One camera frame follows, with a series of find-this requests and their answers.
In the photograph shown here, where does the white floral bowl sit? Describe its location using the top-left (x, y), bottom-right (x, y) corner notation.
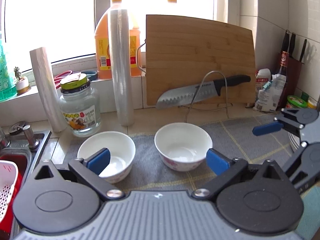
top-left (154, 122), bottom-right (213, 172)
top-left (77, 131), bottom-right (136, 184)

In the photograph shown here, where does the white plate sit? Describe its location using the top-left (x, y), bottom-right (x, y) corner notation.
top-left (288, 133), bottom-right (300, 152)

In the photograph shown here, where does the grey checked dish towel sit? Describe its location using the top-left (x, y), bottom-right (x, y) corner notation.
top-left (64, 114), bottom-right (293, 192)

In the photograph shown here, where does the white blue printed bag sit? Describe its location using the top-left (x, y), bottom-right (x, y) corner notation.
top-left (253, 75), bottom-right (277, 112)

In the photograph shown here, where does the green lidded sauce tub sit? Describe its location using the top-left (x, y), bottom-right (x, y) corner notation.
top-left (286, 95), bottom-right (308, 108)

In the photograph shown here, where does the red white clipped bag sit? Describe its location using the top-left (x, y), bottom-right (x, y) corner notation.
top-left (255, 68), bottom-right (272, 105)

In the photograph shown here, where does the teal dish cloth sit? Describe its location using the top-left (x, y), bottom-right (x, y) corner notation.
top-left (297, 184), bottom-right (319, 239)

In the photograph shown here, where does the green capped small jar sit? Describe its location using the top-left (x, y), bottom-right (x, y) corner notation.
top-left (301, 92), bottom-right (309, 102)

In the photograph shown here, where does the glass jar green lid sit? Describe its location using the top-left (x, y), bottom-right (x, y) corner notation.
top-left (59, 73), bottom-right (101, 138)

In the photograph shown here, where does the yellow lidded spice jar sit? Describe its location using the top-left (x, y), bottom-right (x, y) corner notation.
top-left (307, 98), bottom-right (317, 109)

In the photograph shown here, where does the dark red knife block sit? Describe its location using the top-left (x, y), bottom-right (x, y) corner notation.
top-left (278, 29), bottom-right (316, 103)

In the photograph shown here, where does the dark soy sauce bottle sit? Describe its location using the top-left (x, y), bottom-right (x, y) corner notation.
top-left (274, 51), bottom-right (290, 111)

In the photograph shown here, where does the short cling film roll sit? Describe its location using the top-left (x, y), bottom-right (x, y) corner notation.
top-left (29, 47), bottom-right (67, 133)

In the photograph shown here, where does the steel sink faucet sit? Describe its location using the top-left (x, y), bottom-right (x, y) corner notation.
top-left (1, 121), bottom-right (39, 150)

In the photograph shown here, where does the orange cooking oil jug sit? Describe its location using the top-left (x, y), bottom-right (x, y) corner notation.
top-left (94, 0), bottom-right (142, 80)

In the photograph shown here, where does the small potted plant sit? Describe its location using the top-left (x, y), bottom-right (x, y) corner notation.
top-left (14, 67), bottom-right (31, 95)

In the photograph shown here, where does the red basin in sink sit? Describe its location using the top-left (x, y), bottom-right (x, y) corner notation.
top-left (1, 154), bottom-right (28, 239)

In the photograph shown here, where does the bamboo cutting board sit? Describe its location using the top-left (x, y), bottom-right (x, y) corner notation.
top-left (145, 15), bottom-right (255, 106)

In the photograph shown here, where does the tall cling film roll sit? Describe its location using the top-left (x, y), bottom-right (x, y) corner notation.
top-left (107, 6), bottom-right (134, 127)

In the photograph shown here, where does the steel wire board stand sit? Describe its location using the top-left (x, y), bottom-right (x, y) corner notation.
top-left (182, 70), bottom-right (229, 123)

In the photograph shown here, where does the black handled santoku knife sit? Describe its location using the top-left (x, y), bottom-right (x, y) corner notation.
top-left (156, 75), bottom-right (251, 109)

